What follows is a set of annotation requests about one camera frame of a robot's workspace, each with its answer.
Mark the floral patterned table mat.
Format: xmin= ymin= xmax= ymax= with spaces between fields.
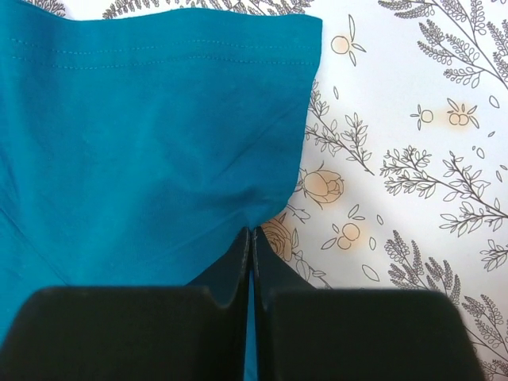
xmin=21 ymin=1 xmax=507 ymax=380

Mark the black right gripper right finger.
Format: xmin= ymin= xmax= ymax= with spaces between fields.
xmin=252 ymin=229 xmax=483 ymax=380

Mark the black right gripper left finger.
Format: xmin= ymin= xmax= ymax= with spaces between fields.
xmin=1 ymin=229 xmax=250 ymax=380

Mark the teal blue t shirt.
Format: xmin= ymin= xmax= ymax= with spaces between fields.
xmin=1 ymin=1 xmax=322 ymax=380

